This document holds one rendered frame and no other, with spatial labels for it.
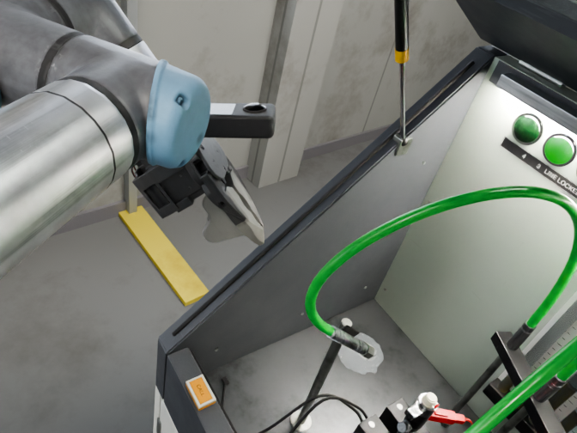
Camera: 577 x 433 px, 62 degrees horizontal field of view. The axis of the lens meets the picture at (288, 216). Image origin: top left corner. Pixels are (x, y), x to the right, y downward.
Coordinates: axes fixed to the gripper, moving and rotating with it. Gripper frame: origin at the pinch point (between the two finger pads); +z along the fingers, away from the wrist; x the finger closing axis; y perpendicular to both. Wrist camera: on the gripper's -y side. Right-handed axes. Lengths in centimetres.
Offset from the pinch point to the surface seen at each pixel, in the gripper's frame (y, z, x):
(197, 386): 26.3, 21.0, -5.8
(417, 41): -66, 59, -279
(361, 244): -9.8, 6.4, 2.3
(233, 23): 15, -16, -178
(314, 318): 1.2, 14.8, -0.3
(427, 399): -5.7, 34.3, 1.8
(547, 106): -40.2, 12.9, -19.8
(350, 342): 0.0, 23.2, -2.8
